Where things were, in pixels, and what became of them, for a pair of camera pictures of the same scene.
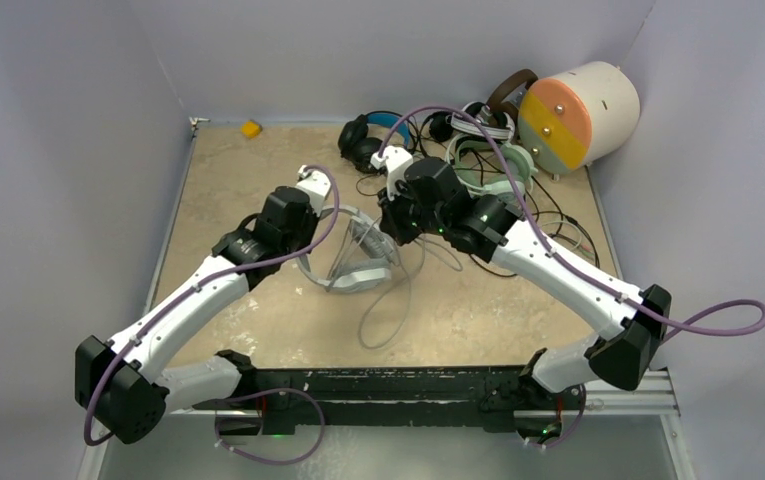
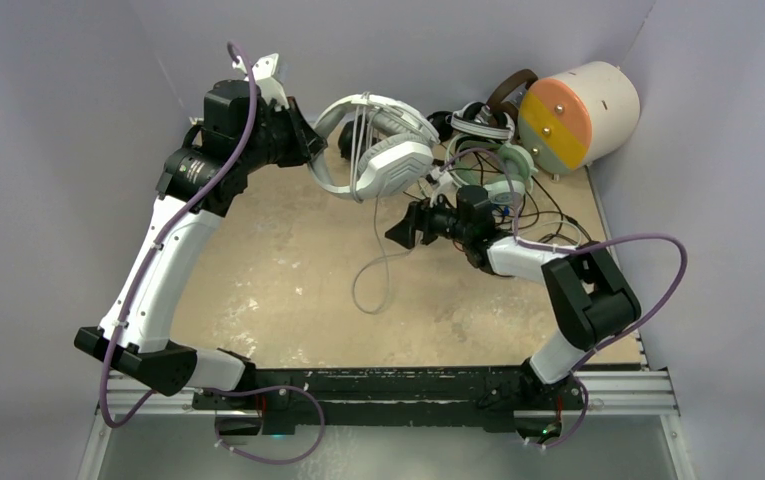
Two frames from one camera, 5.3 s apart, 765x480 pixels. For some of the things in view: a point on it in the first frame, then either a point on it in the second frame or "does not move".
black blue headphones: x=357 y=145 does not move
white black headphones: x=503 y=130 does not move
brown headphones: x=495 y=99 does not move
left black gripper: x=310 y=218 → x=300 y=131
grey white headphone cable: x=440 y=254 → x=355 y=193
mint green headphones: x=500 y=170 does not move
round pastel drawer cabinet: x=578 y=117 does not move
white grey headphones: x=365 y=259 → x=398 y=147
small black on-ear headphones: x=441 y=126 does not move
